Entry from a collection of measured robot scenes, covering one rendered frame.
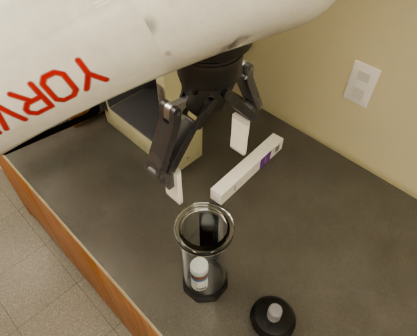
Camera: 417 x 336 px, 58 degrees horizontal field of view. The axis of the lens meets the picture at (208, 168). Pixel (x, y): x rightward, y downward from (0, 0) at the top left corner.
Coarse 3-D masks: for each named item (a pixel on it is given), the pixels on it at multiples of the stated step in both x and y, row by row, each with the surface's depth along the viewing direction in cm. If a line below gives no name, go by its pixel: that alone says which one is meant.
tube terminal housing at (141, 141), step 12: (168, 84) 82; (180, 84) 85; (168, 96) 84; (108, 108) 112; (108, 120) 118; (120, 120) 111; (132, 132) 109; (144, 144) 107; (192, 144) 102; (192, 156) 106; (180, 168) 105
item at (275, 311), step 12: (264, 300) 77; (276, 300) 77; (252, 312) 76; (264, 312) 75; (276, 312) 72; (288, 312) 75; (252, 324) 75; (264, 324) 74; (276, 324) 74; (288, 324) 74
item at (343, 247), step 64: (256, 128) 117; (64, 192) 100; (128, 192) 100; (192, 192) 100; (256, 192) 100; (320, 192) 100; (384, 192) 100; (128, 256) 88; (256, 256) 88; (320, 256) 88; (384, 256) 88; (192, 320) 78; (320, 320) 78; (384, 320) 78
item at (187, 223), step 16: (192, 208) 69; (208, 208) 69; (224, 208) 69; (176, 224) 67; (192, 224) 72; (208, 224) 73; (224, 224) 69; (192, 240) 76; (208, 240) 78; (224, 240) 65; (192, 256) 66; (208, 256) 64; (224, 256) 69; (192, 272) 71; (208, 272) 70; (224, 272) 75; (192, 288) 77; (208, 288) 75
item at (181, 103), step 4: (184, 96) 43; (176, 100) 42; (180, 100) 42; (184, 100) 43; (168, 104) 41; (172, 104) 42; (176, 104) 42; (180, 104) 42; (184, 104) 43; (164, 108) 42; (168, 108) 41; (180, 108) 42; (184, 108) 43; (164, 112) 42; (168, 112) 41; (164, 116) 42; (168, 116) 42; (168, 120) 42
